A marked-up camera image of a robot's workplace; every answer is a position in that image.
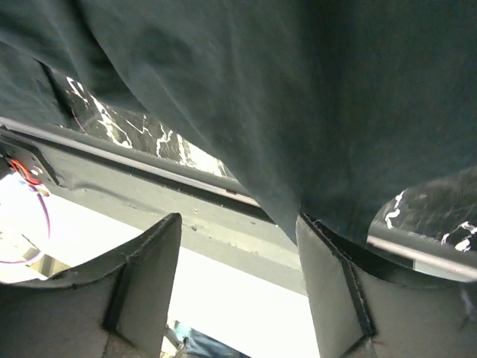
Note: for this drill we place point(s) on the black t-shirt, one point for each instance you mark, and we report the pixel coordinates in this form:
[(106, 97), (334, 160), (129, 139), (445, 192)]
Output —
[(328, 108)]

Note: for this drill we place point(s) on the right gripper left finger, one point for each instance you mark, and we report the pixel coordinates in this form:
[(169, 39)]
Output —
[(115, 305)]

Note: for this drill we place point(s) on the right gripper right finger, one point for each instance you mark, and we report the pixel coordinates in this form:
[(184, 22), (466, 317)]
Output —
[(363, 305)]

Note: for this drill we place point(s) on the black marbled table mat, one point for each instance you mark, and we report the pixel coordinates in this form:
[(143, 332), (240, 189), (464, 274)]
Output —
[(442, 212)]

